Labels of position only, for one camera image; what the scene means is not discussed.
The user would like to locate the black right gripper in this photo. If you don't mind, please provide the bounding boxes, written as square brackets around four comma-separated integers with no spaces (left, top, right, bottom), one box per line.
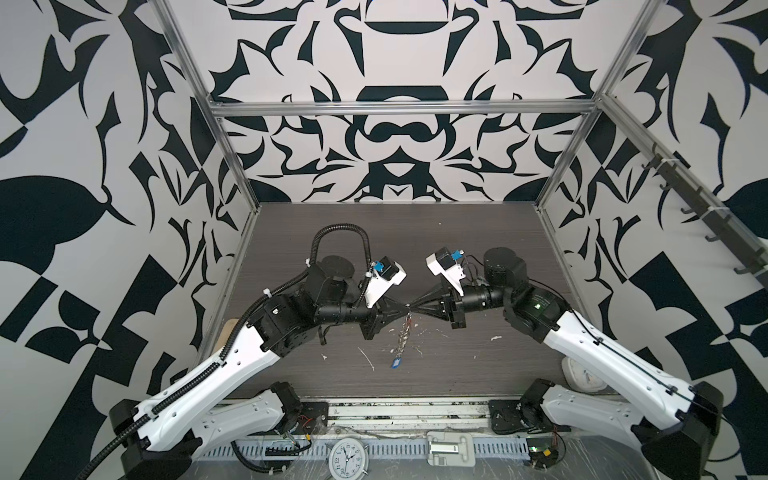
[413,277,515,330]

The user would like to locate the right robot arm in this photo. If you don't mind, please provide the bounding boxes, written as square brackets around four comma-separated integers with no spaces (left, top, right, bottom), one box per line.
[411,247,723,479]

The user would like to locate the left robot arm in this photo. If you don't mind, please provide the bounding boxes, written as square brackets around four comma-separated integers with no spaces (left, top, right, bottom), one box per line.
[77,255,406,479]

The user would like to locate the silver metal latch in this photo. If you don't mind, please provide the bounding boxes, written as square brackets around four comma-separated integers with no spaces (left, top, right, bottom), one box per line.
[427,431,476,468]

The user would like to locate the white alarm clock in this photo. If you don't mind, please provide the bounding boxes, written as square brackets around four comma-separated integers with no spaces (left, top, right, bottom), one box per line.
[328,437,369,480]

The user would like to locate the white round object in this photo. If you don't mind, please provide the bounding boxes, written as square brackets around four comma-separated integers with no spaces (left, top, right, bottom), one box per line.
[561,357,608,394]

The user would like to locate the wooden brush block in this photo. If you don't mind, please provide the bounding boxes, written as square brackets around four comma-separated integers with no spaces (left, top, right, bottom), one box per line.
[215,318,238,350]

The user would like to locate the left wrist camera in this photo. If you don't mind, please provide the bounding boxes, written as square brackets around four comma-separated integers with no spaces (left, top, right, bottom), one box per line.
[364,256,407,309]

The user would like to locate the black wall hook rail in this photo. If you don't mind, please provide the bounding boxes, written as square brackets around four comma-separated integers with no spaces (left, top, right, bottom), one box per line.
[643,143,767,290]

